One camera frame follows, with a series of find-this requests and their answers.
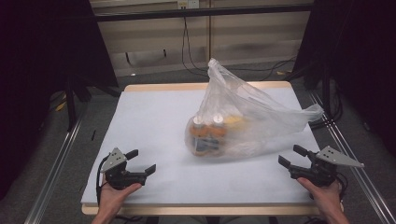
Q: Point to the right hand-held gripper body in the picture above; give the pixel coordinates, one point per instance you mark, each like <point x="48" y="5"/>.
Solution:
<point x="320" y="172"/>

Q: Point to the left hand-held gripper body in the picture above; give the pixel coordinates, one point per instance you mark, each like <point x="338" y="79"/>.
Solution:
<point x="116" y="174"/>

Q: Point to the orange juice bottle white cap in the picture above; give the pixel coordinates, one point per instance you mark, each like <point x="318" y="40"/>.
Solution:
<point x="218" y="130"/>
<point x="199" y="132"/>

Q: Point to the clear plastic bag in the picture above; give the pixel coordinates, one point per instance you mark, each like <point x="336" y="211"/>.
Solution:
<point x="249" y="105"/>

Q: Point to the person's left hand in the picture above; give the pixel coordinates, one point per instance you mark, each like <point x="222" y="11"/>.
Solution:
<point x="113" y="197"/>

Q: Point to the person's right hand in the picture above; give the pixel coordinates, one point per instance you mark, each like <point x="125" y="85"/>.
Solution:
<point x="327" y="197"/>

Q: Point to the white table mat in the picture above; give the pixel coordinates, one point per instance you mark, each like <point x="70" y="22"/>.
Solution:
<point x="149" y="124"/>

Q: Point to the wooden table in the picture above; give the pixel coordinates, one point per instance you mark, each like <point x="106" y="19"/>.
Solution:
<point x="186" y="210"/>

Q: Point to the black metal stand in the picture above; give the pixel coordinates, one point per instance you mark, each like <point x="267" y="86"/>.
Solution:
<point x="326" y="93"/>
<point x="71" y="105"/>

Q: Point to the black curtain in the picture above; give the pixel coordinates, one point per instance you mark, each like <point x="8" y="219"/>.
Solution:
<point x="40" y="62"/>
<point x="361" y="46"/>

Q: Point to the black horizontal bar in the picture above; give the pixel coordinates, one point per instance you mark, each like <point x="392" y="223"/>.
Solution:
<point x="199" y="12"/>

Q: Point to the metal floor rail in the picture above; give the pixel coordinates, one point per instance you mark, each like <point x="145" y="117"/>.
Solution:
<point x="53" y="174"/>
<point x="367" y="186"/>

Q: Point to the white wall socket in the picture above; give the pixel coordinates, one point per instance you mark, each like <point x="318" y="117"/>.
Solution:
<point x="188" y="3"/>

